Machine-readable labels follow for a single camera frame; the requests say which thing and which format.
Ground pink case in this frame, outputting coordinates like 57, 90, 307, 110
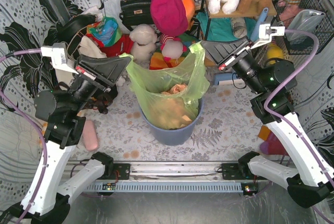
82, 120, 99, 151

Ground colourful scarf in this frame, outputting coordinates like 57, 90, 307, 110
86, 17, 122, 48

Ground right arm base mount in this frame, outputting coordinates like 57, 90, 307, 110
221, 163, 252, 180

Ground pink white plush doll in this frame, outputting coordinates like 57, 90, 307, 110
160, 34, 187, 61

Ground aluminium rail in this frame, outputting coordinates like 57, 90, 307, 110
65, 160, 320, 182

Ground blue trash bin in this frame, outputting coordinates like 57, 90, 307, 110
139, 98, 204, 146

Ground rainbow striped bag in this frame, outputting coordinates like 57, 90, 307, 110
149, 34, 199, 70

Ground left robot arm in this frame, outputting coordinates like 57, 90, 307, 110
1, 54, 132, 223

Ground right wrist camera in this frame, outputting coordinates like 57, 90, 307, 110
250, 22, 285, 49

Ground magenta hat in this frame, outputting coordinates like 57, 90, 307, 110
150, 0, 188, 37

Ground orange plush toy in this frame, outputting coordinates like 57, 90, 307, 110
182, 0, 195, 24

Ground teal cloth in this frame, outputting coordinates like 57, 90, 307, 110
196, 13, 256, 42

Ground cream canvas tote bag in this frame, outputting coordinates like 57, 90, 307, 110
55, 36, 106, 86

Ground cream plush sheep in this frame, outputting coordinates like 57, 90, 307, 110
129, 24, 158, 61

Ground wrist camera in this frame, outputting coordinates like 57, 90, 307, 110
41, 42, 78, 74
250, 22, 285, 49

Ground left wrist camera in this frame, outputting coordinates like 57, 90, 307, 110
41, 42, 78, 74

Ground green trash bag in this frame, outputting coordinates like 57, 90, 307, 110
126, 43, 210, 130

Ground red cloth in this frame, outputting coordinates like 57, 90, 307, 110
100, 34, 134, 57

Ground crumpled brown paper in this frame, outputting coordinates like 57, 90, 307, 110
161, 84, 187, 96

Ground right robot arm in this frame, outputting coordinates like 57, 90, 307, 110
200, 37, 333, 208

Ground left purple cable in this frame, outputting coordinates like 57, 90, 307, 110
0, 48, 50, 224

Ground black metal shelf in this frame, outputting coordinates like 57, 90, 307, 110
202, 5, 273, 46

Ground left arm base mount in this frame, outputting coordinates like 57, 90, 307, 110
99, 163, 131, 180

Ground red purple sock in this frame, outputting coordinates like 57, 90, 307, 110
258, 125, 288, 155

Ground silver pouch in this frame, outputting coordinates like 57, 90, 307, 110
280, 7, 326, 33

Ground grey cable duct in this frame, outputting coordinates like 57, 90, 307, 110
85, 182, 243, 193

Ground black wire basket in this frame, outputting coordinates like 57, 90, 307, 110
272, 0, 333, 53

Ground yellow plush duck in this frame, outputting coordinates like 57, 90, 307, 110
266, 43, 284, 65

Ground dark brown bag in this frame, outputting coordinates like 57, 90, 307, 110
53, 77, 118, 116

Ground black leather handbag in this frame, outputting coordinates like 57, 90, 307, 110
119, 0, 154, 31

